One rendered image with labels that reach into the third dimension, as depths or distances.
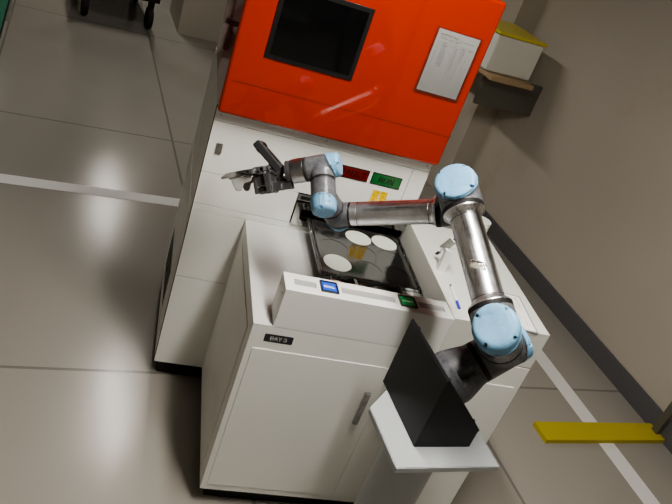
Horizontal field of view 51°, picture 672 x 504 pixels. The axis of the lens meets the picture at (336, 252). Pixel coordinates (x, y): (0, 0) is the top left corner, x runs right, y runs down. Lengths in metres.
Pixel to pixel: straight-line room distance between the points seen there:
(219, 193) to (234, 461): 0.94
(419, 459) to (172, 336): 1.37
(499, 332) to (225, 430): 1.05
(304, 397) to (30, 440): 1.02
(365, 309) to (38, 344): 1.53
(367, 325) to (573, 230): 2.79
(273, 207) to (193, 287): 0.47
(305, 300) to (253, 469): 0.73
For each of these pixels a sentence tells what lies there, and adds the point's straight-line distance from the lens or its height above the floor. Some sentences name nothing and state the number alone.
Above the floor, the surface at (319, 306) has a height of 0.92.
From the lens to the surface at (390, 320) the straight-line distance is 2.17.
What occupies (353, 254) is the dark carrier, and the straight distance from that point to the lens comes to 2.47.
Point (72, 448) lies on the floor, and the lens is 2.77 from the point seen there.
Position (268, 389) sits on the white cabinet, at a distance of 2.28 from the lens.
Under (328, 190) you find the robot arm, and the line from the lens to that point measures 2.03.
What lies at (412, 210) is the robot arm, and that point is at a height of 1.25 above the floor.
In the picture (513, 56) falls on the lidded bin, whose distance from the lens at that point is 4.98.
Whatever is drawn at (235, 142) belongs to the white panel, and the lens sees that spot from 2.49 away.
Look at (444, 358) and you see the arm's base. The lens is 1.88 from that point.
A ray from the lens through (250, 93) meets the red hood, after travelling 2.37.
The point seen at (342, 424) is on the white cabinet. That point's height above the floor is 0.46.
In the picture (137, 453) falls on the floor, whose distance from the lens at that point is 2.78.
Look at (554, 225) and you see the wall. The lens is 4.92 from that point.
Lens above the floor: 2.06
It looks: 28 degrees down
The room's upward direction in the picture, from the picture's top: 21 degrees clockwise
